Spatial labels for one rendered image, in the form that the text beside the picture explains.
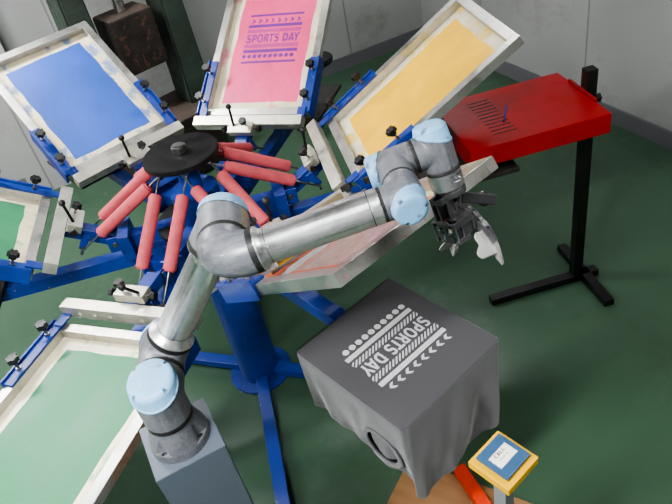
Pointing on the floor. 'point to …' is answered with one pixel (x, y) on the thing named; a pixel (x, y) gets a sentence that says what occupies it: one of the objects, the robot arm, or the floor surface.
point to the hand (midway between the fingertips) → (479, 259)
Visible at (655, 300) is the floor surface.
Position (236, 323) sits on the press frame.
